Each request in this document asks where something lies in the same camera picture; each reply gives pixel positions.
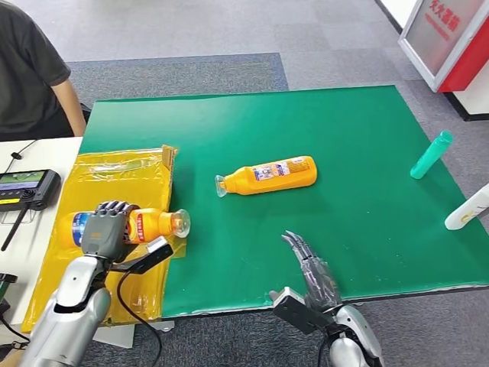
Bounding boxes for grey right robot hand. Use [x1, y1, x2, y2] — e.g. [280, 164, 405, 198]
[281, 230, 343, 311]

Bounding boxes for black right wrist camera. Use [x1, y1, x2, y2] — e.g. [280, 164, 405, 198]
[268, 286, 334, 336]

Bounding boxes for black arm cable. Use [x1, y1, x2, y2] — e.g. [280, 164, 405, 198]
[115, 271, 164, 367]
[316, 334, 331, 367]

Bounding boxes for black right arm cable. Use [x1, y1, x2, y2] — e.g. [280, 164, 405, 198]
[316, 334, 331, 367]

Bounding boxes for white plastic bottle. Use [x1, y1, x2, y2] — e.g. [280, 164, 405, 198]
[444, 182, 489, 232]

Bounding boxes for red and white cabinet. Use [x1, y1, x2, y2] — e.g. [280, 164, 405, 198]
[398, 0, 489, 94]

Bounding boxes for black device with cable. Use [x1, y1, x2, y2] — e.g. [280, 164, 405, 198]
[0, 273, 31, 353]

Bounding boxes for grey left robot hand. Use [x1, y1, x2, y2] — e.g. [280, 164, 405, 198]
[81, 200, 138, 261]

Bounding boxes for person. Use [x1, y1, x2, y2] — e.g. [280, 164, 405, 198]
[0, 0, 91, 143]

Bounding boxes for black handheld controller with screen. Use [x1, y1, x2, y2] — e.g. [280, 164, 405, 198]
[0, 169, 62, 213]

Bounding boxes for teal plastic bottle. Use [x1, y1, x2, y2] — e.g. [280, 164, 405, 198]
[410, 130, 454, 180]

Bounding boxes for black controller antenna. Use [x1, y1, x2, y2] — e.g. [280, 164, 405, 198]
[0, 205, 28, 253]

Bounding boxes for thin black cable with clip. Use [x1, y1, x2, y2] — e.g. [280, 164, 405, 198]
[3, 140, 38, 174]

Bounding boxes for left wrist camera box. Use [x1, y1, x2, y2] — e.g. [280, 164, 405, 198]
[111, 236, 175, 275]

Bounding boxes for orange bottle with clear cap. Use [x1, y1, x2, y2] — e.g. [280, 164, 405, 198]
[214, 155, 318, 199]
[57, 207, 191, 250]

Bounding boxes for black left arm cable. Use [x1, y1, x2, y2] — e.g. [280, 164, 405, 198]
[115, 271, 164, 367]

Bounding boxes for green table mat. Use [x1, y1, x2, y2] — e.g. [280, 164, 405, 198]
[79, 85, 489, 319]

